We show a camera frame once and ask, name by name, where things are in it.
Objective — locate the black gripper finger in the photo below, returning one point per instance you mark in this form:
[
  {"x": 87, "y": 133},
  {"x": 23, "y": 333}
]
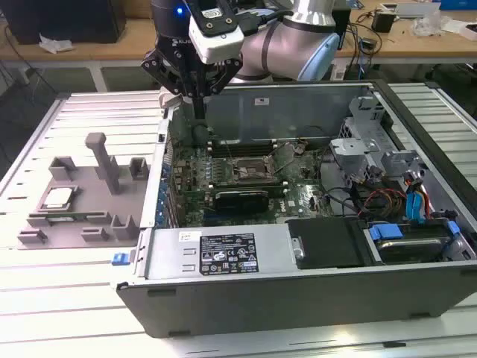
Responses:
[
  {"x": 223, "y": 76},
  {"x": 164, "y": 71}
]

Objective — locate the thin metal locking lever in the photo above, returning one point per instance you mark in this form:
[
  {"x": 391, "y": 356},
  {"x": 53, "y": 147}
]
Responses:
[{"x": 230, "y": 151}]

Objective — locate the silver topped CPU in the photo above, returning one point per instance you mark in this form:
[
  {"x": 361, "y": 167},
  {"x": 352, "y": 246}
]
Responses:
[{"x": 59, "y": 197}]

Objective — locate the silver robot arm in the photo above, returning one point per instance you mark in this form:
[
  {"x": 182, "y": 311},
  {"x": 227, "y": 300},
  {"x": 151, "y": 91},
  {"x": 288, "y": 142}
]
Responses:
[{"x": 283, "y": 41}]

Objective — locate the CPU socket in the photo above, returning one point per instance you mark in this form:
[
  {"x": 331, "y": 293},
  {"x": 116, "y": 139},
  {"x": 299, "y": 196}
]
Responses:
[{"x": 253, "y": 168}]

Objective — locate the pale plastic case latch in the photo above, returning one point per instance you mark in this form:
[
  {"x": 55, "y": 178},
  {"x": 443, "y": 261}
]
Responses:
[{"x": 165, "y": 100}]

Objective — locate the black cylinder component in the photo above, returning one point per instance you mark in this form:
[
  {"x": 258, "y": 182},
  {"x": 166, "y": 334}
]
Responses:
[{"x": 200, "y": 134}]

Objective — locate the RAM slot white clips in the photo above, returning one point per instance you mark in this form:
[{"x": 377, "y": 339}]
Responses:
[
  {"x": 253, "y": 150},
  {"x": 223, "y": 185},
  {"x": 253, "y": 142}
]

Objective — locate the black computer box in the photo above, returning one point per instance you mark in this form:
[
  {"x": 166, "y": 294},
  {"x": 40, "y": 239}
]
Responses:
[{"x": 67, "y": 18}]

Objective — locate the round coin battery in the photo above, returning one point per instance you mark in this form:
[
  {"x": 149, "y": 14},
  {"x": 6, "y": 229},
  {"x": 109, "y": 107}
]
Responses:
[{"x": 300, "y": 150}]

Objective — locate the crumpled white plastic bag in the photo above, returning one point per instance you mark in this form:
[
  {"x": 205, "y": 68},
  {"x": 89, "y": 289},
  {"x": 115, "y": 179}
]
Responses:
[{"x": 56, "y": 44}]

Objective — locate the green RAM stick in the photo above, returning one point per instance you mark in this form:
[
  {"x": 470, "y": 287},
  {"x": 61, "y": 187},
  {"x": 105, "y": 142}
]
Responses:
[
  {"x": 276, "y": 191},
  {"x": 63, "y": 219}
]

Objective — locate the black graphics card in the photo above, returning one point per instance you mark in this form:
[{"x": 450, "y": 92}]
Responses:
[{"x": 242, "y": 203}]

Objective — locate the green motherboard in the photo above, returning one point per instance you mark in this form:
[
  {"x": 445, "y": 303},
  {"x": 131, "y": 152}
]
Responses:
[{"x": 305, "y": 194}]

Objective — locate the perforated metal drive cage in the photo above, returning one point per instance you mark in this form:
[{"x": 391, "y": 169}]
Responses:
[{"x": 363, "y": 112}]

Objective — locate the grey plastic parts rack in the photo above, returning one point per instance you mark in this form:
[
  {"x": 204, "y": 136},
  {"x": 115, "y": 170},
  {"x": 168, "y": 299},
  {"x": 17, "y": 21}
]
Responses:
[{"x": 93, "y": 201}]

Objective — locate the small black box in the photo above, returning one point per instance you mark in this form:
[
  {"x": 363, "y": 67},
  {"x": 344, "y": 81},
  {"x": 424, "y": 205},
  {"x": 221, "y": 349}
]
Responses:
[{"x": 382, "y": 21}]

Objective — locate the grey power supply unit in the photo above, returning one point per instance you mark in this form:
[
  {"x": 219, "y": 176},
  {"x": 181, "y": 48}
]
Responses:
[{"x": 167, "y": 253}]

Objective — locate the blue plastic case latch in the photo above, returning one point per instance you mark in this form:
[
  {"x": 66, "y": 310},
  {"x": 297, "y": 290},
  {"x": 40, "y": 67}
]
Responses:
[{"x": 120, "y": 259}]

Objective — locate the black plastic cover panel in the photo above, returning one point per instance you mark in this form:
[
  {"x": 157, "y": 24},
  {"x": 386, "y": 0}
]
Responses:
[{"x": 328, "y": 242}]

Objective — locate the clear plastic bags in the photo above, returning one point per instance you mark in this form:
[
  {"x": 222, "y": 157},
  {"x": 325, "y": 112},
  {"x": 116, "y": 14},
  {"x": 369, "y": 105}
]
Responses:
[{"x": 428, "y": 24}]

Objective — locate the grey open PC case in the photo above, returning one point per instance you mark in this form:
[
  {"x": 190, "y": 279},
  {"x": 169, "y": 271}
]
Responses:
[{"x": 298, "y": 306}]

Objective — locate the white flat box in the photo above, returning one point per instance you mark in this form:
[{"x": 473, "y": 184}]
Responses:
[{"x": 469, "y": 31}]

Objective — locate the hard disk blue carrier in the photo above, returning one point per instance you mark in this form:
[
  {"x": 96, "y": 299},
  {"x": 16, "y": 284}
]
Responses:
[{"x": 410, "y": 250}]

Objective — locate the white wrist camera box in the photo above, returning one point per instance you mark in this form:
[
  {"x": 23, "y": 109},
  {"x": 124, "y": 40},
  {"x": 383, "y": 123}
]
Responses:
[{"x": 220, "y": 41}]

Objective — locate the wooden desk white frame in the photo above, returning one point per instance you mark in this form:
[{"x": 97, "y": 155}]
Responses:
[
  {"x": 410, "y": 46},
  {"x": 112, "y": 50}
]

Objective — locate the silver metal drive bracket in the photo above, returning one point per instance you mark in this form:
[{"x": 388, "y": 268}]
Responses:
[{"x": 350, "y": 149}]

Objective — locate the grey metal bracket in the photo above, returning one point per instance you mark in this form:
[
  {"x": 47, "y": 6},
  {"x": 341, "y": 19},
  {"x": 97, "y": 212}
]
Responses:
[{"x": 402, "y": 160}]

